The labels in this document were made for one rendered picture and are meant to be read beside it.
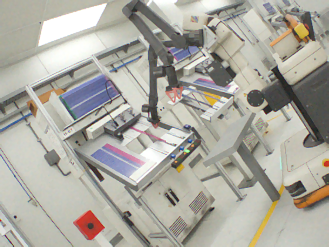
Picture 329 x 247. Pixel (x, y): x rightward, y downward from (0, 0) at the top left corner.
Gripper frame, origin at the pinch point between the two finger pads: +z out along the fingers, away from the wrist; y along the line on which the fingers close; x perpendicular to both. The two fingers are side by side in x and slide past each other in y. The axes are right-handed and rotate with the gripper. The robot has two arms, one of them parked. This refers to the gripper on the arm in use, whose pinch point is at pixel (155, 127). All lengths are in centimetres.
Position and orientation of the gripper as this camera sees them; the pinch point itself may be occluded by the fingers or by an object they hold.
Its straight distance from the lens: 225.2
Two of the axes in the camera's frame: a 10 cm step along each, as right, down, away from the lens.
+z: 0.9, 8.2, 5.6
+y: -6.1, 4.9, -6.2
